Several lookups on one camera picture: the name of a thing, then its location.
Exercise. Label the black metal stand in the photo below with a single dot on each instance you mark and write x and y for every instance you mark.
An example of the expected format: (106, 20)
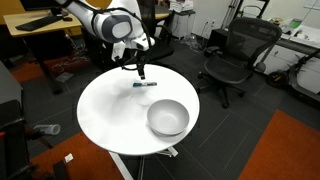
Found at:
(233, 8)

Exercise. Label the white workbench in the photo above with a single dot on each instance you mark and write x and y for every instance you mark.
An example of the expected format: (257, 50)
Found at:
(300, 40)

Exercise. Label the black computer mouse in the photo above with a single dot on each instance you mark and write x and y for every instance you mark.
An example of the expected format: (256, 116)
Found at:
(67, 19)

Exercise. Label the black keyboard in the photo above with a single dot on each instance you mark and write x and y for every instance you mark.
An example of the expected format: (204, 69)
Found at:
(38, 23)

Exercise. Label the clear plastic cup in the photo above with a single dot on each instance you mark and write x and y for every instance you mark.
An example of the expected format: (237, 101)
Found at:
(48, 129)

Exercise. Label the white wall outlet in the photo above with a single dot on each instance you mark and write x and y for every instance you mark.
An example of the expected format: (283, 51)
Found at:
(210, 22)

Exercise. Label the wooden desk top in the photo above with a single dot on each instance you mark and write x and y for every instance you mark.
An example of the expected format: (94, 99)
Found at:
(161, 15)

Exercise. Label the white table base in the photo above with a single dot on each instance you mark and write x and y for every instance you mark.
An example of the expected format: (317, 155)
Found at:
(120, 165)

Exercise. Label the black electric scooter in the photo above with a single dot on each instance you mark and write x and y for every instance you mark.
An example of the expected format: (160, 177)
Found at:
(293, 76)

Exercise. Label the wooden desk with black legs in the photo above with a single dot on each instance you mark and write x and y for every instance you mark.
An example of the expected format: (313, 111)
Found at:
(40, 28)

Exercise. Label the white round bowl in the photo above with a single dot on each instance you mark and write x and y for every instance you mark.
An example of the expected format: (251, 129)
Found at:
(168, 116)

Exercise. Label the orange rug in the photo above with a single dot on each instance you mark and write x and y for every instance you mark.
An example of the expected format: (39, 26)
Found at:
(286, 150)
(30, 71)
(80, 160)

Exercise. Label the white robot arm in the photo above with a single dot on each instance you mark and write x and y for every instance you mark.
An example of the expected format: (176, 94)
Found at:
(100, 20)

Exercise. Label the black monitor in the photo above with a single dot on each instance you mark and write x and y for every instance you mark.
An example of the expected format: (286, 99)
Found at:
(33, 4)

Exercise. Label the black cabinet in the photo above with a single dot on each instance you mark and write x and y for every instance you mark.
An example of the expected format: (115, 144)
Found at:
(10, 133)

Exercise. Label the white box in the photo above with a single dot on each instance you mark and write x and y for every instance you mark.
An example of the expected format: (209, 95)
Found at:
(181, 5)

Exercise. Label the small green white device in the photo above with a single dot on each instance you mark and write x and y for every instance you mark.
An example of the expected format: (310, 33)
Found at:
(295, 23)

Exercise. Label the black computer tower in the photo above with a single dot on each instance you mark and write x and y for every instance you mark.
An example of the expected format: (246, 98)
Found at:
(96, 53)
(218, 38)

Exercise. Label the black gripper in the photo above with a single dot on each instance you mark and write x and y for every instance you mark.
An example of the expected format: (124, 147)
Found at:
(140, 58)

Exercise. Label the black mesh office chair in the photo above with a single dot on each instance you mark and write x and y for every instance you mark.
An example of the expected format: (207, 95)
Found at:
(240, 50)

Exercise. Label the teal white marker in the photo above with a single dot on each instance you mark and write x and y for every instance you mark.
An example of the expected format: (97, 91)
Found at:
(146, 84)

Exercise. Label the small white paper tag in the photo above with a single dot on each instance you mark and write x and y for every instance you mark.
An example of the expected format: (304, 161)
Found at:
(69, 157)

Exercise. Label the black padded office chair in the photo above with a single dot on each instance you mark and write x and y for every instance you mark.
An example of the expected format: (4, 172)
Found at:
(160, 50)

